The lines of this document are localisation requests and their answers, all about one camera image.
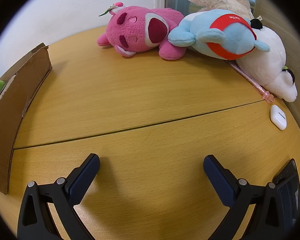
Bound white earbuds case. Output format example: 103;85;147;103
270;104;287;130

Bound wooden desktop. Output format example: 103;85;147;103
8;25;300;240

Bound pink plush bear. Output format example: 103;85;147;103
97;2;185;60

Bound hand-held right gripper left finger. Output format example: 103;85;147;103
17;153;101;240

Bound white plush toy black ears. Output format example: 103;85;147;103
236;17;298;102

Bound black flat device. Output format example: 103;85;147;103
273;158;300;222

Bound blue plush toy red band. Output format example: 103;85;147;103
167;9;271;60

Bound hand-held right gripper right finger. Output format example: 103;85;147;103
203;155;294;240

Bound brown cardboard box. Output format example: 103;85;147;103
0;43;52;195

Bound pink transparent pen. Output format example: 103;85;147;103
228;61;275;104

